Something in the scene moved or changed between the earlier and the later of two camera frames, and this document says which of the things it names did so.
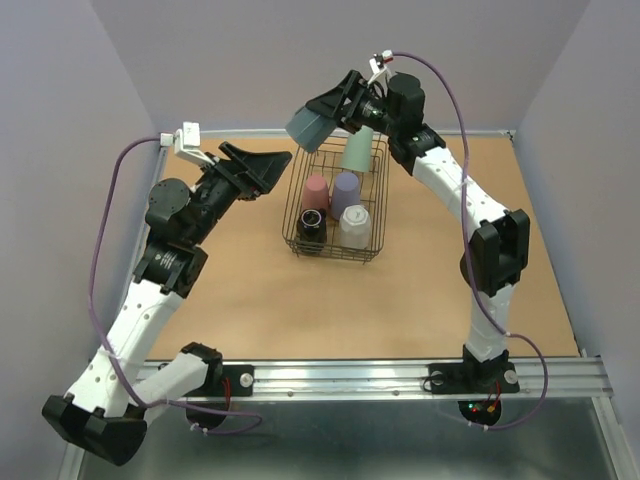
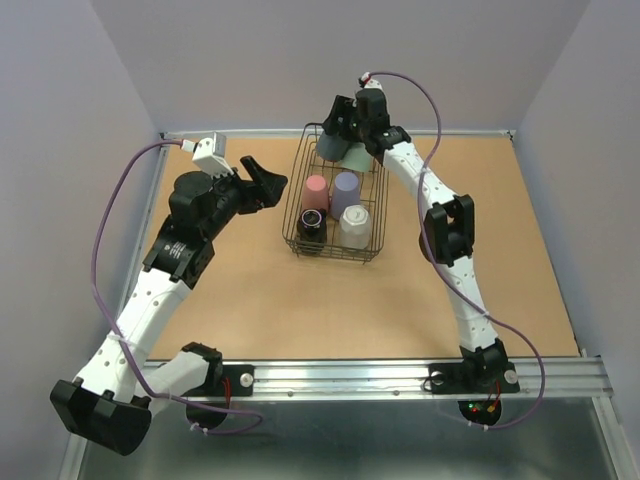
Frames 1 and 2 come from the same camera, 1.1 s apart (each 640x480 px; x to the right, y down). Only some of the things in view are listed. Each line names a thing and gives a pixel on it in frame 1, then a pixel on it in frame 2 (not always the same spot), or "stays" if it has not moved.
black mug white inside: x=312 y=230 stays
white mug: x=355 y=228 stays
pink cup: x=315 y=195 stays
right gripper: x=333 y=102 to x=342 y=106
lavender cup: x=347 y=193 stays
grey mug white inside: x=310 y=129 to x=332 y=147
